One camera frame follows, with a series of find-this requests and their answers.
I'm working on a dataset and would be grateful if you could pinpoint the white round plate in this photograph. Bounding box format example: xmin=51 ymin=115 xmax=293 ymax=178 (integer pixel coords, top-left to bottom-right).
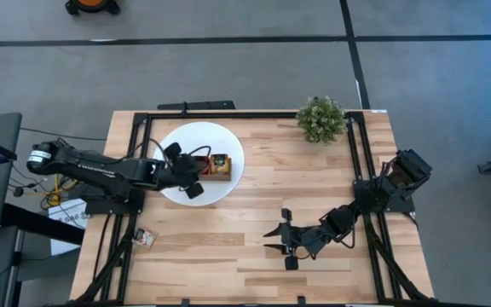
xmin=153 ymin=121 xmax=246 ymax=208

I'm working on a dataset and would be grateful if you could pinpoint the wooden tea box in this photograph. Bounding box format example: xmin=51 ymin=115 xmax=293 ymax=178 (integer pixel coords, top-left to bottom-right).
xmin=197 ymin=153 xmax=233 ymax=182

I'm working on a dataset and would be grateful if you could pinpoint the orange and black round base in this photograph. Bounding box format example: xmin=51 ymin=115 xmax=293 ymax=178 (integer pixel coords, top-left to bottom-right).
xmin=65 ymin=0 xmax=121 ymax=16

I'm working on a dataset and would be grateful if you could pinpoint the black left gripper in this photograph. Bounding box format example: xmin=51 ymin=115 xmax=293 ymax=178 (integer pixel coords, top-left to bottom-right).
xmin=163 ymin=142 xmax=211 ymax=200

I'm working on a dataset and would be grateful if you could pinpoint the yellow cable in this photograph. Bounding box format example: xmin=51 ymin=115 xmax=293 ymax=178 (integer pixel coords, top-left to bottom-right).
xmin=48 ymin=173 xmax=80 ymax=206

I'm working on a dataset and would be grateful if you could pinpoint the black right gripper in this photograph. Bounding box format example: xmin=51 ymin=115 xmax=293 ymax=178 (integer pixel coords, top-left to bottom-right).
xmin=263 ymin=207 xmax=332 ymax=271

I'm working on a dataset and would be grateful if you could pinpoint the green potted plant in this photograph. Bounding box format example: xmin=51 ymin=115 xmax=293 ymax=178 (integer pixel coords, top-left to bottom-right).
xmin=295 ymin=96 xmax=349 ymax=146

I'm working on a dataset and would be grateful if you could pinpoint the black bar device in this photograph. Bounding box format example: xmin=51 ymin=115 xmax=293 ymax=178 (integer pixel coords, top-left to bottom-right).
xmin=157 ymin=100 xmax=237 ymax=112

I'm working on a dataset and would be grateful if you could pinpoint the orange tea bag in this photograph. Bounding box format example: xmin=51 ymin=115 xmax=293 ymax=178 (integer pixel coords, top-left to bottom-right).
xmin=210 ymin=154 xmax=231 ymax=174

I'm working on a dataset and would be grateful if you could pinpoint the beige and green tea bag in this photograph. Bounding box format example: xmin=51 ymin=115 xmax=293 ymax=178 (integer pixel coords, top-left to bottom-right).
xmin=131 ymin=227 xmax=159 ymax=251

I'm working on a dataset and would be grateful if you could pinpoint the white printed box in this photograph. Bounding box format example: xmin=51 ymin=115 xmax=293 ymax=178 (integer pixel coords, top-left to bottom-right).
xmin=48 ymin=197 xmax=90 ymax=257

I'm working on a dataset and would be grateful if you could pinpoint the long black floor cable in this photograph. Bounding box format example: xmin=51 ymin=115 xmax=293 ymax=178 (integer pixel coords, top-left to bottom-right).
xmin=19 ymin=126 xmax=108 ymax=142

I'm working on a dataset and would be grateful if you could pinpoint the black beam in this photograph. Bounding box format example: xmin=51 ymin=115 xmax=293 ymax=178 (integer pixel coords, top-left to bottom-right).
xmin=0 ymin=203 xmax=87 ymax=246

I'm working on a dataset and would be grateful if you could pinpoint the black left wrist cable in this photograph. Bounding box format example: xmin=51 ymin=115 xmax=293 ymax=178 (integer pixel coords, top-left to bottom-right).
xmin=187 ymin=144 xmax=212 ymax=157

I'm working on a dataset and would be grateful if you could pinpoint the black aluminium table frame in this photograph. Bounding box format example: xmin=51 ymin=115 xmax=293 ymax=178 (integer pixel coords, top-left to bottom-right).
xmin=47 ymin=111 xmax=442 ymax=307

